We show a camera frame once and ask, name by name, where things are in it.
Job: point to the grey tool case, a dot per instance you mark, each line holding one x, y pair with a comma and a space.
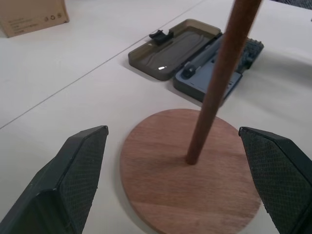
170, 58

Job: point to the brown cardboard box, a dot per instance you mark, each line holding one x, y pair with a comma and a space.
29, 17

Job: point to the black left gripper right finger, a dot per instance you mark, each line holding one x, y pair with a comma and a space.
280, 175

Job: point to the wooden stand with round base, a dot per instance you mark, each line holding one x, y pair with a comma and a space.
178, 187

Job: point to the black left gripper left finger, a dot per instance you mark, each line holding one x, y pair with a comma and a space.
61, 185

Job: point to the grey screwdriver bit holder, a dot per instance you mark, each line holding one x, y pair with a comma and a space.
251, 52

